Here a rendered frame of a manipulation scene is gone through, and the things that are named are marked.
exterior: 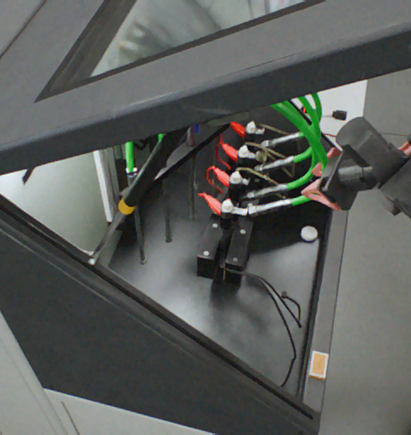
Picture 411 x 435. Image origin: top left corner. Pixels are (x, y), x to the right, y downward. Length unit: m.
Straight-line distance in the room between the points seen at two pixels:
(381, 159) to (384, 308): 1.55
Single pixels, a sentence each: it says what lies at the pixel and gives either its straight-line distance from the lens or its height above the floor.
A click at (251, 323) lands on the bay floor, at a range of 1.32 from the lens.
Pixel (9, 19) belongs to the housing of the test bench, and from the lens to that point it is 0.96.
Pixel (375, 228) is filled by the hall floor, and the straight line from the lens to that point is 2.63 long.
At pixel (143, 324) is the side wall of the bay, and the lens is 0.88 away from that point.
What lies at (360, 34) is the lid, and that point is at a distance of 0.43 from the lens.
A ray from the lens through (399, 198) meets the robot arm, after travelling 0.85.
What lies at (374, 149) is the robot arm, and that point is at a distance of 0.89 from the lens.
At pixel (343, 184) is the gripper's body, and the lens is 0.99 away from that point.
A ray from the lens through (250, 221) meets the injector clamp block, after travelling 1.29.
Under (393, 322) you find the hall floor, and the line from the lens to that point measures 2.38.
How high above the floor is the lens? 1.99
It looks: 52 degrees down
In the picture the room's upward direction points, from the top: 1 degrees clockwise
